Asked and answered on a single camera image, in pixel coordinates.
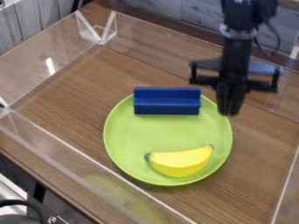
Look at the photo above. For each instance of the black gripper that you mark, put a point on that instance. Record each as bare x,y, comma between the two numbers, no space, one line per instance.
238,68

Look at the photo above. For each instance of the blue plastic block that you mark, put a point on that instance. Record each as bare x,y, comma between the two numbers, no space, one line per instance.
167,100

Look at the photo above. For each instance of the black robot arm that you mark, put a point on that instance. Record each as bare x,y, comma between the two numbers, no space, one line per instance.
243,16

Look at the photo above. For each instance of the green plate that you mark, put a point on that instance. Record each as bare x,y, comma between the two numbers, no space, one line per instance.
132,135

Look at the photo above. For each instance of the yellow toy banana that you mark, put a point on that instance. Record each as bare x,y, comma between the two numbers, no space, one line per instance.
182,163

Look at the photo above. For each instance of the black device with screw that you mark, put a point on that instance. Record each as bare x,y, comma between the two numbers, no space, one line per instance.
51,217

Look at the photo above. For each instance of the clear acrylic enclosure wall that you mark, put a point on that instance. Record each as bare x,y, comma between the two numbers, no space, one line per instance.
60,84

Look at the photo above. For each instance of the clear acrylic corner bracket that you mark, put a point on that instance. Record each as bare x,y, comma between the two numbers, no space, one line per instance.
95,33

